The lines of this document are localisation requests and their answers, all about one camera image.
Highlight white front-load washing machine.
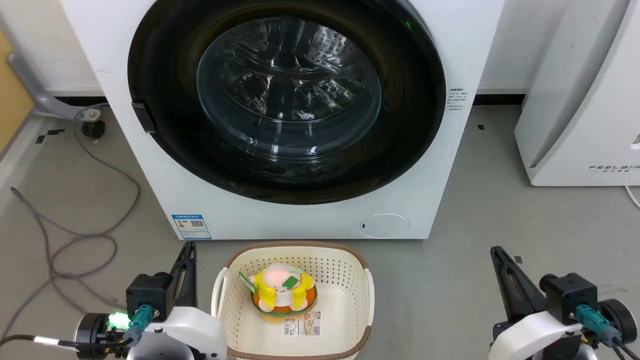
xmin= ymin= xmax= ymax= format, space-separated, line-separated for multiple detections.
xmin=59 ymin=0 xmax=506 ymax=241

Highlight grey wheeled cart leg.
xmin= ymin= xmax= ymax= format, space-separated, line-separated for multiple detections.
xmin=7 ymin=52 xmax=103 ymax=121

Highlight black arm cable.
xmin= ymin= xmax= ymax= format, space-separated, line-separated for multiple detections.
xmin=575 ymin=305 xmax=640 ymax=360
xmin=0 ymin=305 xmax=153 ymax=351

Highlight black caster wheel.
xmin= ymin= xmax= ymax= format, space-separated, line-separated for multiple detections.
xmin=81 ymin=120 xmax=107 ymax=139

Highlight yellow orange plush doll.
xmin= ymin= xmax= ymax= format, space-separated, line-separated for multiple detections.
xmin=239 ymin=263 xmax=319 ymax=321

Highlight cream perforated laundry basket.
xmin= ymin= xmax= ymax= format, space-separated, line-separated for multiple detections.
xmin=211 ymin=241 xmax=375 ymax=360

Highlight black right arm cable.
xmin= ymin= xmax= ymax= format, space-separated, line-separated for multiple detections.
xmin=575 ymin=305 xmax=640 ymax=360

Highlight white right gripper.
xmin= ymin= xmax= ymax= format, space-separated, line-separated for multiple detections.
xmin=489 ymin=246 xmax=587 ymax=360

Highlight blue energy label sticker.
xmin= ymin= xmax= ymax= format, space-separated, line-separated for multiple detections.
xmin=171 ymin=214 xmax=212 ymax=241

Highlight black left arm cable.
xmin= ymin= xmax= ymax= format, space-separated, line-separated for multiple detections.
xmin=0 ymin=305 xmax=153 ymax=351

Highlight white barcode label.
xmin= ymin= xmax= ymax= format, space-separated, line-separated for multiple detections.
xmin=283 ymin=311 xmax=322 ymax=337

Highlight grey floor cable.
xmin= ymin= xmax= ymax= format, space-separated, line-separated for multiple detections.
xmin=0 ymin=102 xmax=142 ymax=341

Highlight round white filter cover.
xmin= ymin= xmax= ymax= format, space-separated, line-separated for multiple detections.
xmin=360 ymin=213 xmax=410 ymax=239

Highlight white air purifier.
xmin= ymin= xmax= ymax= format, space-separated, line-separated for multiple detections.
xmin=514 ymin=0 xmax=640 ymax=187

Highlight yellow wooden panel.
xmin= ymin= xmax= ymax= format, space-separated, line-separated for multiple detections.
xmin=0 ymin=30 xmax=36 ymax=152

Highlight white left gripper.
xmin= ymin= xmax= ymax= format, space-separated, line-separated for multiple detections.
xmin=127 ymin=241 xmax=229 ymax=360

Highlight small text warning sticker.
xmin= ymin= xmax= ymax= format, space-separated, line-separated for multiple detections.
xmin=446 ymin=88 xmax=468 ymax=111

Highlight round black washer door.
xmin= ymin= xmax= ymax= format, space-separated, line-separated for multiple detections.
xmin=127 ymin=0 xmax=447 ymax=206

